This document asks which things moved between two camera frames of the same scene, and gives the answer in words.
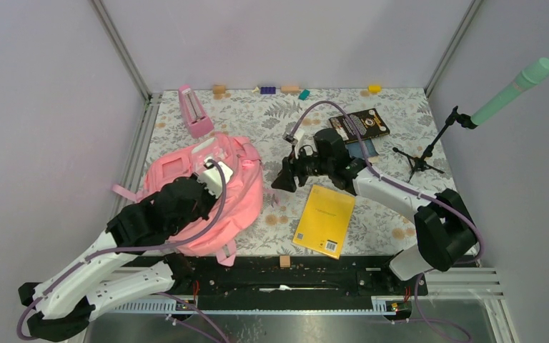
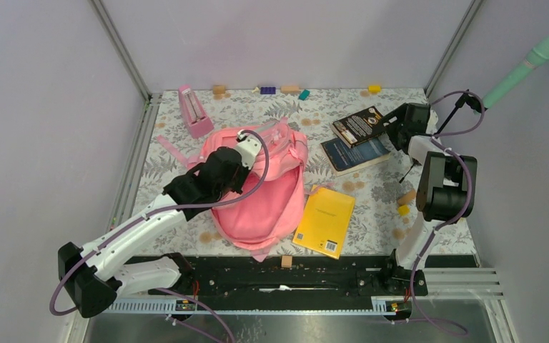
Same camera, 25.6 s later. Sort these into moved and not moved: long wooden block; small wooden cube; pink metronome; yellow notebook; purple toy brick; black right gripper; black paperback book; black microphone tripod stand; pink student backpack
Moved: black microphone tripod stand; pink student backpack; black right gripper
Not moved: yellow notebook; black paperback book; small wooden cube; long wooden block; pink metronome; purple toy brick
